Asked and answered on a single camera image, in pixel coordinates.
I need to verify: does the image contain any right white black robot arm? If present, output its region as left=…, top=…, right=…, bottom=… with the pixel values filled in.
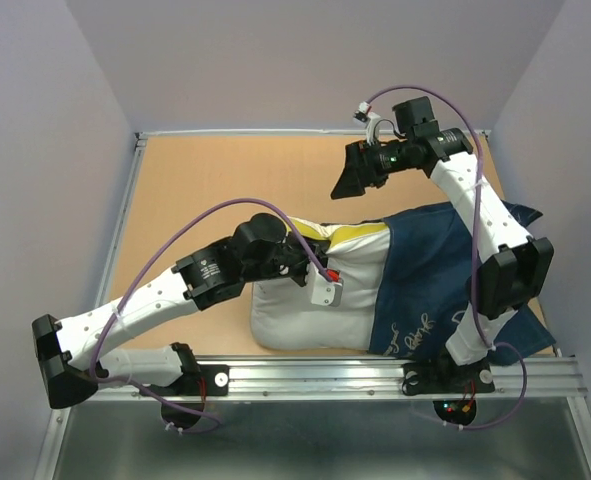
left=330, top=96, right=554, bottom=390

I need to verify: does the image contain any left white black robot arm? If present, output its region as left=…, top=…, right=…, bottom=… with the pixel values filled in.
left=31, top=213, right=334, bottom=409

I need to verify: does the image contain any grey metal front panel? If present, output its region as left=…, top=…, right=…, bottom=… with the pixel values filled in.
left=53, top=399, right=591, bottom=479

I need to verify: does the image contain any blue denim pillowcase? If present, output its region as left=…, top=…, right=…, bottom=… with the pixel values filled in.
left=367, top=200, right=557, bottom=369

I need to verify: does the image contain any white pillow yellow underside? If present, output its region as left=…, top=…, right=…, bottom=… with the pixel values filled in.
left=250, top=217, right=390, bottom=351

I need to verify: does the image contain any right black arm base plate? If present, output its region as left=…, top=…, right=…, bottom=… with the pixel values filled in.
left=401, top=359, right=495, bottom=396

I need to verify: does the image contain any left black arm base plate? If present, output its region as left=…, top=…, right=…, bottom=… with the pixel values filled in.
left=148, top=364, right=230, bottom=397

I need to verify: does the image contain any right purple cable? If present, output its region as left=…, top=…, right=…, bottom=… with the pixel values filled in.
left=357, top=85, right=529, bottom=432

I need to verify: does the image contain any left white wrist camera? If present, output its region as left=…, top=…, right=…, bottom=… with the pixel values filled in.
left=306, top=267, right=344, bottom=307

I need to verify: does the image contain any purple cable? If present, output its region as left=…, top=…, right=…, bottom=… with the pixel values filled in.
left=357, top=85, right=529, bottom=432
left=88, top=197, right=336, bottom=435

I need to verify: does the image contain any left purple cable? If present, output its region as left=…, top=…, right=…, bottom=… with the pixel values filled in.
left=88, top=197, right=336, bottom=435

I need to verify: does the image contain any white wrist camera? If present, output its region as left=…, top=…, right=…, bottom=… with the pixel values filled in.
left=306, top=267, right=344, bottom=307
left=353, top=101, right=382, bottom=145

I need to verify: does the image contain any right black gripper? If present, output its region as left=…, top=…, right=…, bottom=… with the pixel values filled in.
left=331, top=136, right=415, bottom=199

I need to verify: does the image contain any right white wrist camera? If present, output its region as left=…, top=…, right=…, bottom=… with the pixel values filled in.
left=353, top=101, right=382, bottom=145

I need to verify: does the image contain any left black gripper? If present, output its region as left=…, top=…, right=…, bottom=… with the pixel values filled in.
left=244, top=231, right=331, bottom=288

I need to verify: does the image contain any front aluminium extrusion rail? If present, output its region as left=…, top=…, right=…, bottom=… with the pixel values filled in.
left=54, top=355, right=589, bottom=402

